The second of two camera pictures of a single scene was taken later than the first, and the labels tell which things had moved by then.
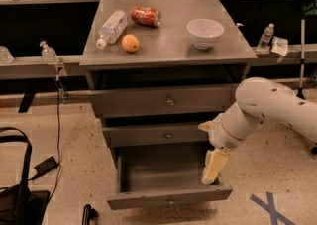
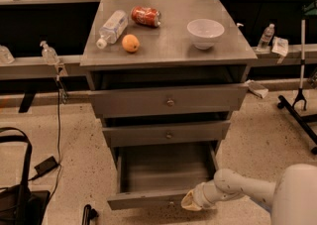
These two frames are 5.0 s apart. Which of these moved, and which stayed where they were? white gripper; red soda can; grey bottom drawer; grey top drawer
Moved: white gripper
Stayed: grey top drawer; red soda can; grey bottom drawer
